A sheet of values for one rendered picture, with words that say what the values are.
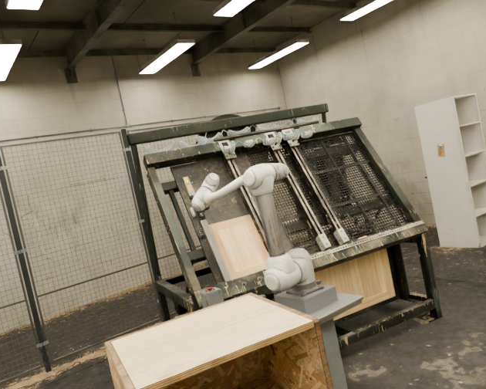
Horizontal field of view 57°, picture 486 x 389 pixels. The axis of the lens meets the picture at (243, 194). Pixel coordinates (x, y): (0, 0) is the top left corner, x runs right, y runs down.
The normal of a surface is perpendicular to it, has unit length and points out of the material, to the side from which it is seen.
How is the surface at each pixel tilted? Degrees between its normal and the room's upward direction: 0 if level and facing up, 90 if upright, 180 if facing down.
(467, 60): 90
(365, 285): 90
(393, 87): 90
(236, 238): 59
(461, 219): 90
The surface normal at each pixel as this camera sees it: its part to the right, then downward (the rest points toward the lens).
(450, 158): -0.79, 0.20
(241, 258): 0.24, -0.54
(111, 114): 0.57, -0.07
